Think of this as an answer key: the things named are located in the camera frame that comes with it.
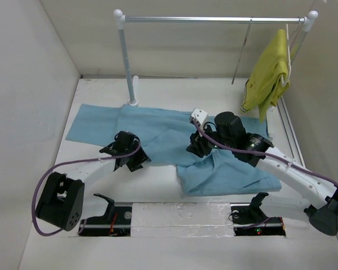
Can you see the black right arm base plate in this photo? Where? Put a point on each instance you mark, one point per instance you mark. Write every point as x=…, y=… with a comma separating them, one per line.
x=249, y=220

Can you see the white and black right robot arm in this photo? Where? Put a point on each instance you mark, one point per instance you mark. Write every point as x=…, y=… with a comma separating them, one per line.
x=319, y=203

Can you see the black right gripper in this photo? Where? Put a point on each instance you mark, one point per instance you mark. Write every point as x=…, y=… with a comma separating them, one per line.
x=197, y=139

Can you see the yellow-green garment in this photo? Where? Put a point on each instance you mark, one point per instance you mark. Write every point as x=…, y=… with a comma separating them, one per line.
x=264, y=86

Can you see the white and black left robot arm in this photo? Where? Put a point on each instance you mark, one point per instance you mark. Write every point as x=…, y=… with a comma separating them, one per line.
x=59, y=197

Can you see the light blue trousers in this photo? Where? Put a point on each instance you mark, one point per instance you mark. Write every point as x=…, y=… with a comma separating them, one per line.
x=164, y=136

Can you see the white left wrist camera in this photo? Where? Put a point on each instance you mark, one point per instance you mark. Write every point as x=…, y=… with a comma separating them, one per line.
x=199, y=117

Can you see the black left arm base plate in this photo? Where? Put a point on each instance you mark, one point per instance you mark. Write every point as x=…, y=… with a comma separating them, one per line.
x=115, y=222

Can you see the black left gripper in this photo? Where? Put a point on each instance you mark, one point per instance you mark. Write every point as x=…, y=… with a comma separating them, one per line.
x=137, y=163

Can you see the silver metal hanger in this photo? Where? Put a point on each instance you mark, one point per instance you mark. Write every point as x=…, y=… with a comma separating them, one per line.
x=241, y=52

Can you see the silver and white clothes rack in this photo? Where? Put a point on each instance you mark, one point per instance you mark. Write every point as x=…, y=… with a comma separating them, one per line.
x=188, y=46

